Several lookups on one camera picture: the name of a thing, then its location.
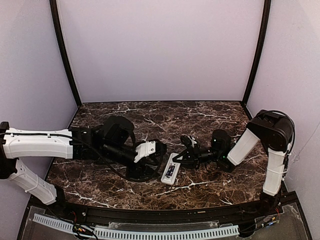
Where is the blue purple AAA battery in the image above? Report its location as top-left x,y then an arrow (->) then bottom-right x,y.
166,165 -> 175,178

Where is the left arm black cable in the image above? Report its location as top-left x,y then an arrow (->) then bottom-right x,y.
69,134 -> 163,182

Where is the black front rail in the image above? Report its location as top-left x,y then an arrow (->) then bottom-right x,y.
59,202 -> 262,225

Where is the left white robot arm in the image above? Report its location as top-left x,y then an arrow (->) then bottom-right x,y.
0,115 -> 167,206

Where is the right black frame post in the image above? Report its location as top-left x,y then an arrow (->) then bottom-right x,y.
242,0 -> 272,106

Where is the centre grey cable duct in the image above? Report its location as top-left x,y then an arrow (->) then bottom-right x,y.
93,224 -> 240,240

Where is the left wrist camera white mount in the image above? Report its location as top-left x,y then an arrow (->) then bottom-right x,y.
133,141 -> 156,163

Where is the white remote control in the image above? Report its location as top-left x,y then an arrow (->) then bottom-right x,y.
161,153 -> 181,185

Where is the black frame post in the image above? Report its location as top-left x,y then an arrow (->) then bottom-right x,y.
242,0 -> 272,106
49,0 -> 82,108

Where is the left black frame post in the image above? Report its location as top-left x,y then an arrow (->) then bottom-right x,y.
49,0 -> 82,108

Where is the grey cable duct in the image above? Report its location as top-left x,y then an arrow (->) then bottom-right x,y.
93,224 -> 240,240
32,213 -> 73,234

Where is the left grey cable duct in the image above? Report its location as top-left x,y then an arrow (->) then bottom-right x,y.
32,213 -> 73,234

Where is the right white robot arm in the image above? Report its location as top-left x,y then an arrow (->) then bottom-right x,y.
171,109 -> 296,214

